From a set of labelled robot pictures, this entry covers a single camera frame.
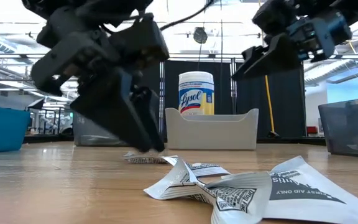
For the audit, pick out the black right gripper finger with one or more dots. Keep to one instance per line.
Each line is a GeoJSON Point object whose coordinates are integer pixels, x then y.
{"type": "Point", "coordinates": [281, 56]}
{"type": "Point", "coordinates": [255, 53]}

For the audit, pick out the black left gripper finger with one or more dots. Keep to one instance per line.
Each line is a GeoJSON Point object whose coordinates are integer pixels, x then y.
{"type": "Point", "coordinates": [148, 118]}
{"type": "Point", "coordinates": [110, 105]}

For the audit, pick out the white first aid packet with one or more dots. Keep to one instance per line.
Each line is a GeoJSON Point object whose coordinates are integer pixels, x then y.
{"type": "Point", "coordinates": [145, 159]}

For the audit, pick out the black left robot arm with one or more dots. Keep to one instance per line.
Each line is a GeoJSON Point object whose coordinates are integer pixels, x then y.
{"type": "Point", "coordinates": [89, 6]}

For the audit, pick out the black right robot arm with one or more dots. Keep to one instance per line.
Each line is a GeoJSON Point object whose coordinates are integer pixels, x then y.
{"type": "Point", "coordinates": [275, 15]}

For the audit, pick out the dark grey plastic bin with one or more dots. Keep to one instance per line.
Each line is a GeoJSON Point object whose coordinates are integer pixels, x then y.
{"type": "Point", "coordinates": [350, 124]}
{"type": "Point", "coordinates": [85, 133]}

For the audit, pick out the silver backdrop pole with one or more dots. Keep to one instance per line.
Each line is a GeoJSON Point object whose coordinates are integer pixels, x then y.
{"type": "Point", "coordinates": [233, 96]}
{"type": "Point", "coordinates": [162, 77]}

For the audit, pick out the black curtain backdrop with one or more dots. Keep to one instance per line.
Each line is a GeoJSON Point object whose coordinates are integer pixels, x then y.
{"type": "Point", "coordinates": [284, 102]}

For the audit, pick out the Lysol wipes canister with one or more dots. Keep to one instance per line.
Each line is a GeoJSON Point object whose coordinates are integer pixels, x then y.
{"type": "Point", "coordinates": [196, 93]}

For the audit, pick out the background robot station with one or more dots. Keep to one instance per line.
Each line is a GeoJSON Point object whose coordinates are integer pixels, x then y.
{"type": "Point", "coordinates": [48, 124]}

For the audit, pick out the light grey plastic bin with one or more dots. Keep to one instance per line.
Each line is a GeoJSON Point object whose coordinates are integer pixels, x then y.
{"type": "Point", "coordinates": [213, 130]}

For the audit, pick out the black angled monitor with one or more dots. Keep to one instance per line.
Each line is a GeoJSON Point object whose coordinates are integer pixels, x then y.
{"type": "Point", "coordinates": [36, 104]}

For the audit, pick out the red floor object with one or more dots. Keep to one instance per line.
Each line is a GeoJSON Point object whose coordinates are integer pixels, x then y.
{"type": "Point", "coordinates": [311, 130]}

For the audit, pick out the teal plastic bin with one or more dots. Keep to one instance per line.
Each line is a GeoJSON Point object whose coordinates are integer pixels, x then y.
{"type": "Point", "coordinates": [3, 129]}

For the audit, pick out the white drug facts packet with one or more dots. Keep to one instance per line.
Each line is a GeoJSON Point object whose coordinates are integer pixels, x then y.
{"type": "Point", "coordinates": [228, 199]}

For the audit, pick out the white packet black triangle print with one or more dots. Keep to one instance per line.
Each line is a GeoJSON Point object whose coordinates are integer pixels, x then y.
{"type": "Point", "coordinates": [306, 189]}

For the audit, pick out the black aluminium table frame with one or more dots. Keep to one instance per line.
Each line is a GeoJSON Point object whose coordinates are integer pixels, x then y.
{"type": "Point", "coordinates": [48, 139]}

